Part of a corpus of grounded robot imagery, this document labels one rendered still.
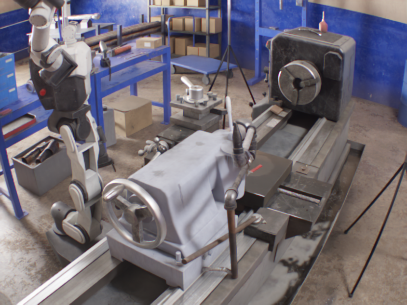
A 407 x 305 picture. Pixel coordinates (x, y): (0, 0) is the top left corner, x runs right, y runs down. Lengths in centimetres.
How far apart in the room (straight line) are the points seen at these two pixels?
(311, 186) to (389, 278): 121
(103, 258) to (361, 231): 207
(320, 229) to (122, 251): 126
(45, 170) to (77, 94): 155
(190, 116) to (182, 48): 472
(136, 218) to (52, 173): 230
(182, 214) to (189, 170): 13
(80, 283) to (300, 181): 101
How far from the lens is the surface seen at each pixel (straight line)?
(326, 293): 239
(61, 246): 247
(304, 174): 175
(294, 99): 224
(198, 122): 170
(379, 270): 266
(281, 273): 190
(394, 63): 564
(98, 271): 131
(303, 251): 204
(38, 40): 129
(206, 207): 124
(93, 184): 208
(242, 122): 155
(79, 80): 179
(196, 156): 123
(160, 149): 136
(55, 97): 183
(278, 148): 226
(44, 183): 330
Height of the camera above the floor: 176
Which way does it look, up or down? 28 degrees down
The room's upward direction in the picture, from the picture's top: straight up
